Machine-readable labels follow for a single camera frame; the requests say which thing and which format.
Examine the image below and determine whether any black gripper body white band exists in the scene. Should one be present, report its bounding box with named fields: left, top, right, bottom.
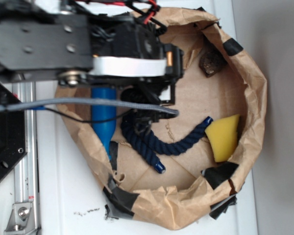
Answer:
left=89, top=15, right=184, bottom=131

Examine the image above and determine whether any dark brown rock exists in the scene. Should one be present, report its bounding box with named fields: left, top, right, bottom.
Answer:
left=199, top=50, right=227, bottom=78

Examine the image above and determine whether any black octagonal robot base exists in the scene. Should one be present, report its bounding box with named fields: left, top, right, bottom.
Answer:
left=0, top=76, right=27, bottom=188

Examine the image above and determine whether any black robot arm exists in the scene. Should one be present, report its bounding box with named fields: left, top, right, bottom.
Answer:
left=0, top=0, right=183, bottom=125

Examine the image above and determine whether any blue plastic bottle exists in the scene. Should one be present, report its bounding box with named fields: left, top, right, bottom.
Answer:
left=91, top=88, right=116, bottom=160

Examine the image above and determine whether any brown paper bag basket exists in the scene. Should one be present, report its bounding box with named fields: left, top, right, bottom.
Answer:
left=58, top=7, right=267, bottom=230

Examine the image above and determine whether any yellow sponge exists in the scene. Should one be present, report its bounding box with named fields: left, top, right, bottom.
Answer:
left=205, top=114, right=240, bottom=163

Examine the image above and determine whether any grey sleeved cable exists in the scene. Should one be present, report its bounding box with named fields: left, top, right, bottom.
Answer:
left=0, top=97, right=179, bottom=116

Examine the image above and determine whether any dark blue twisted rope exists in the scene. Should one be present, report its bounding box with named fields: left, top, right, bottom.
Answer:
left=120, top=109, right=214, bottom=174

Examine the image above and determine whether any aluminium extrusion rail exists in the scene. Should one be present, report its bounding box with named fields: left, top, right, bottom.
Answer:
left=3, top=82, right=41, bottom=235

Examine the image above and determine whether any metal corner bracket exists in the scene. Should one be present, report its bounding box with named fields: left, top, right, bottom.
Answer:
left=3, top=202, right=40, bottom=235

